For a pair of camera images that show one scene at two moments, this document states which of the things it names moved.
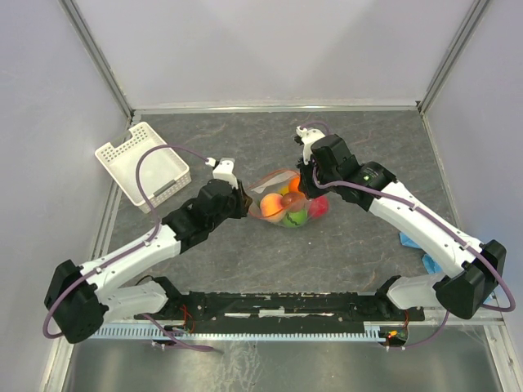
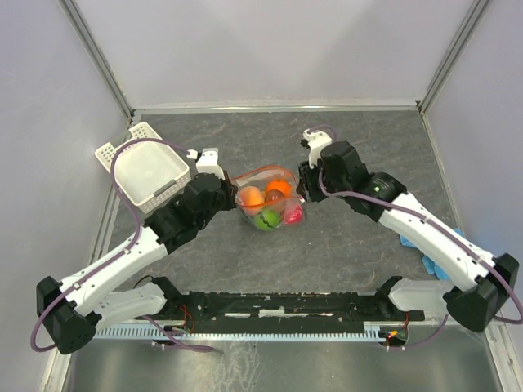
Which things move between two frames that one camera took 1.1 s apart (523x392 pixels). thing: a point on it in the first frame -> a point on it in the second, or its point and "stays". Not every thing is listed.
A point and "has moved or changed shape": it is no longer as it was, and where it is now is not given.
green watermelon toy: (296, 219) -> (267, 220)
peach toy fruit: (271, 207) -> (252, 200)
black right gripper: (304, 171) stays
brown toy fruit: (293, 201) -> (276, 198)
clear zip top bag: (278, 198) has moved or changed shape
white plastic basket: (162, 171) stays
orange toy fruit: (293, 184) has moved or changed shape
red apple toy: (318, 206) -> (295, 216)
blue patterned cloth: (431, 266) stays
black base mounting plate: (318, 308) stays
